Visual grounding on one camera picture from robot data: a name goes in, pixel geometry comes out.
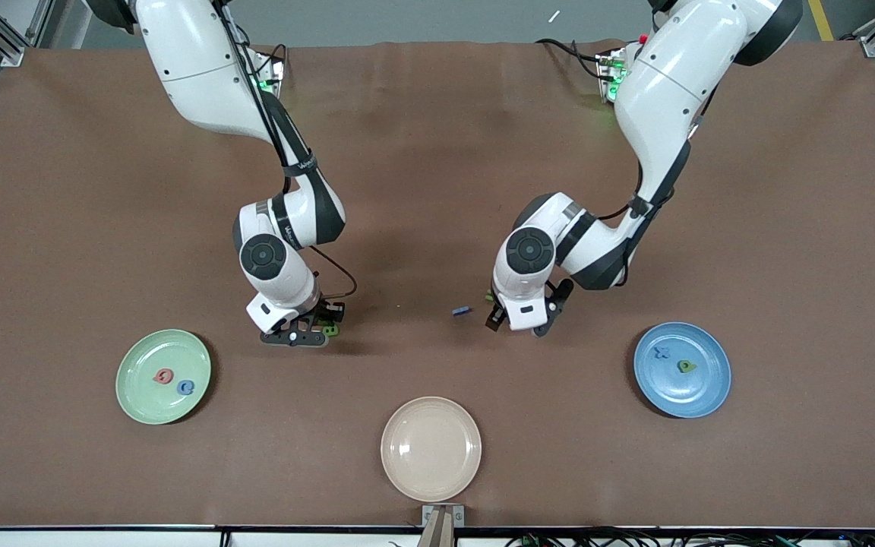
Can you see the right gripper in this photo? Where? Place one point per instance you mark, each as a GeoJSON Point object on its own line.
{"type": "Point", "coordinates": [324, 313]}

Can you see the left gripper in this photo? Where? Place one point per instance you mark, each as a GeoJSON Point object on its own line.
{"type": "Point", "coordinates": [495, 317]}

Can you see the blue letter x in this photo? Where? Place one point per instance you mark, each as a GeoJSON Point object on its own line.
{"type": "Point", "coordinates": [662, 352]}

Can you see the blue round capital letter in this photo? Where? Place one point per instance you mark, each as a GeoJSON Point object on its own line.
{"type": "Point", "coordinates": [179, 388]}

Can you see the pink letter Q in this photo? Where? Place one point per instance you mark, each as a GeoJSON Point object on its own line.
{"type": "Point", "coordinates": [157, 376]}

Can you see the green letter p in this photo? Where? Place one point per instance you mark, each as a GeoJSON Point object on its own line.
{"type": "Point", "coordinates": [687, 367]}

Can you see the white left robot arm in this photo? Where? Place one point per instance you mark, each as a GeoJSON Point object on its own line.
{"type": "Point", "coordinates": [673, 91]}

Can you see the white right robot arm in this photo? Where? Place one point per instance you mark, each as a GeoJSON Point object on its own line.
{"type": "Point", "coordinates": [202, 68]}

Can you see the green plate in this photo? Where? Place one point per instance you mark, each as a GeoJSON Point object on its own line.
{"type": "Point", "coordinates": [141, 365]}

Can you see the blue plate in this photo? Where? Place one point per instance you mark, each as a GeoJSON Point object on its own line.
{"type": "Point", "coordinates": [703, 395]}

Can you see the beige plate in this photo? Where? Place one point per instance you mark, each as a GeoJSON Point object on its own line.
{"type": "Point", "coordinates": [431, 448]}

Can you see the brown table cover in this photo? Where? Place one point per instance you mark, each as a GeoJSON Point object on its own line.
{"type": "Point", "coordinates": [437, 152]}

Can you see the yellow floor tape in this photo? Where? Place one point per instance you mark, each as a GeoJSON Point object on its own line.
{"type": "Point", "coordinates": [821, 19]}

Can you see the grey metal bracket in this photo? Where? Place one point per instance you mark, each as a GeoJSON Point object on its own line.
{"type": "Point", "coordinates": [428, 515]}

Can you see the beige camera pole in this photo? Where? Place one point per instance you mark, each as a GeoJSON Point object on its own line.
{"type": "Point", "coordinates": [437, 535]}

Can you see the white table edge rail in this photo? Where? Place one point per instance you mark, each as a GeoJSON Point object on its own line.
{"type": "Point", "coordinates": [103, 538]}

